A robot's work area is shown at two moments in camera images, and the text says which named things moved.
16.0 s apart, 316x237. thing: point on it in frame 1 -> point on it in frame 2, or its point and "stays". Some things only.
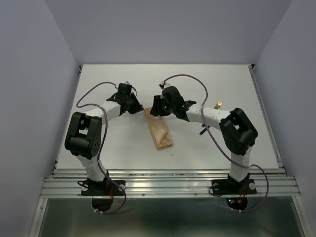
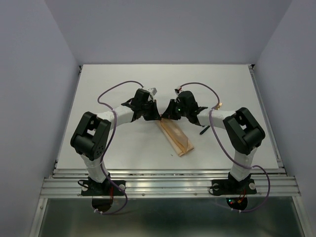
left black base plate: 104,188 stays
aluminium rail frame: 168,182 stays
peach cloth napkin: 162,136 -> 176,136
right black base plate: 232,186 stays
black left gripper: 138,107 -> 155,115
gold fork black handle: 218,105 stays
